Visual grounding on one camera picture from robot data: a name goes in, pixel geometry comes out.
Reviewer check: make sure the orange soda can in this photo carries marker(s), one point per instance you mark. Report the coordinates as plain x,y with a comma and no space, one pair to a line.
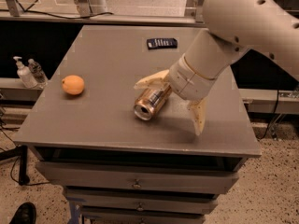
150,102

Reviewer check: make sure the orange fruit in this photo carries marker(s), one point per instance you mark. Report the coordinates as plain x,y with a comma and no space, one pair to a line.
73,85

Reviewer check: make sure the white pump sanitizer bottle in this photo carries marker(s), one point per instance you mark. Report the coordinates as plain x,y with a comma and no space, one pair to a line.
25,74

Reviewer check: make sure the black stand leg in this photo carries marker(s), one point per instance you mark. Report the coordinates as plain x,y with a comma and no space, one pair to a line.
21,153

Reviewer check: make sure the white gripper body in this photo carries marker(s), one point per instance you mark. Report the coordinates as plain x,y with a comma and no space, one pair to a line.
189,80

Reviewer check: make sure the grey drawer cabinet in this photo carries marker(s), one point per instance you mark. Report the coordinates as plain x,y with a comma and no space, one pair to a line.
125,156

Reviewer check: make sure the black shoe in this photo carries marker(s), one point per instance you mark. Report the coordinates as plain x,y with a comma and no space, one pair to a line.
25,214

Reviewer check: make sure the clear plastic water bottle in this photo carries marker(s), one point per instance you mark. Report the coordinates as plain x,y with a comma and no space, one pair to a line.
37,72

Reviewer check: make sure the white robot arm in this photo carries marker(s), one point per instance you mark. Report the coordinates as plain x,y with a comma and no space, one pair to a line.
232,28

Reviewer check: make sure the dark blue snack packet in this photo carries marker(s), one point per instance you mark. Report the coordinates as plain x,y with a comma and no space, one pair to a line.
162,43

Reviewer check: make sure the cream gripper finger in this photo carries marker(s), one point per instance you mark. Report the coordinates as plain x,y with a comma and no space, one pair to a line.
157,81
197,110

